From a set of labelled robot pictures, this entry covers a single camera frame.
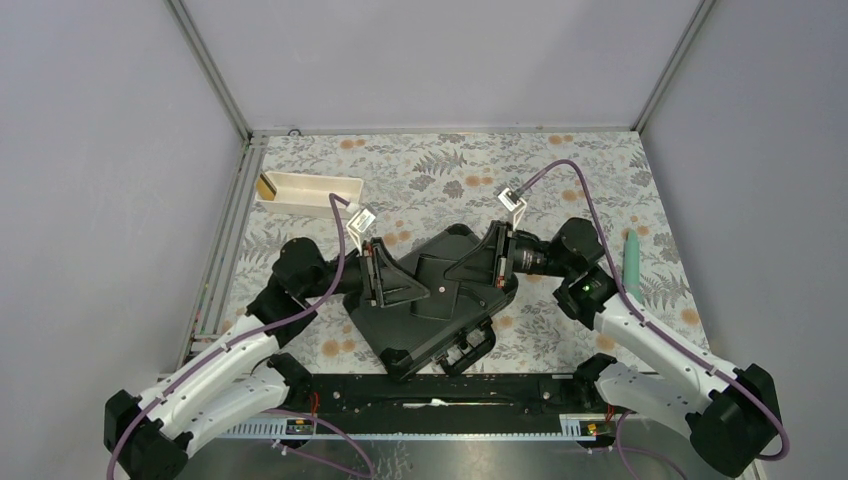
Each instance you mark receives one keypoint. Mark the mint green tube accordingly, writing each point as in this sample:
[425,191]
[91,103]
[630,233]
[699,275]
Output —
[631,266]

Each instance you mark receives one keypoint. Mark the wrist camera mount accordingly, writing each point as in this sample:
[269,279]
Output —
[515,205]
[358,226]

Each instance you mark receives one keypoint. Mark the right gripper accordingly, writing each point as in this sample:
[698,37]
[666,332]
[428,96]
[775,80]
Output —
[486,264]

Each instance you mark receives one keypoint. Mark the dark grey hard case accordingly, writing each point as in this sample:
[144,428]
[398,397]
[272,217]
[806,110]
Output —
[405,344]

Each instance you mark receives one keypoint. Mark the floral tablecloth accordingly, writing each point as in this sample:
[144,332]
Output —
[419,184]

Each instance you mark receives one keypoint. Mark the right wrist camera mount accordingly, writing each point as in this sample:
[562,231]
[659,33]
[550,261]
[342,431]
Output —
[515,205]

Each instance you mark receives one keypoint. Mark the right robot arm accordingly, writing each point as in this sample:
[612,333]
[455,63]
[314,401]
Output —
[728,414]

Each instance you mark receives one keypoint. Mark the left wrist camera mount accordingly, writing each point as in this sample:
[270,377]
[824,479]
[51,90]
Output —
[358,226]

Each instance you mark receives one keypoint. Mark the white plastic tray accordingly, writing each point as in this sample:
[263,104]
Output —
[308,195]

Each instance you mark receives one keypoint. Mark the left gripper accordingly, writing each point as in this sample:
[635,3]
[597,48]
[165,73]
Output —
[396,284]

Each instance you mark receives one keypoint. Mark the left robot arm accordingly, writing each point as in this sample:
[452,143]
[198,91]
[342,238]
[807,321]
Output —
[152,435]

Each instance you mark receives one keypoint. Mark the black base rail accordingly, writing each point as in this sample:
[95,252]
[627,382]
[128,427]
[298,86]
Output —
[504,405]

